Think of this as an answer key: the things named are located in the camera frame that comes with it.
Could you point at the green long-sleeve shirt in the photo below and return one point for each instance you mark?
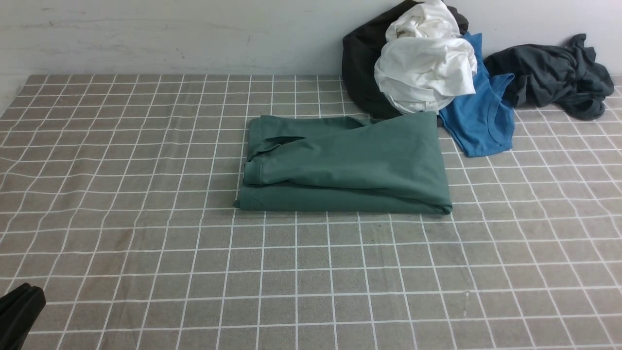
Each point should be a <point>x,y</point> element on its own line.
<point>345,164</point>

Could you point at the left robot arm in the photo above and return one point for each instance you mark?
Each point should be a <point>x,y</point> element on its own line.
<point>19,310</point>

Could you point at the white crumpled shirt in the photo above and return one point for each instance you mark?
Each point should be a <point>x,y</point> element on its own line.
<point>426,62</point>

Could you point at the blue shirt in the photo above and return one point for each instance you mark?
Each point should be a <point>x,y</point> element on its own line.
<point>481,124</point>

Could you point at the dark grey crumpled shirt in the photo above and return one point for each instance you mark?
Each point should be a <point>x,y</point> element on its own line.
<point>567,76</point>

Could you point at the black garment behind pile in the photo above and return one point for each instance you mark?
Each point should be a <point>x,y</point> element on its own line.
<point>362,48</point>

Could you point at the grey checkered tablecloth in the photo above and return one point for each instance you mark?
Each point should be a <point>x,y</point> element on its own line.
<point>116,199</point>

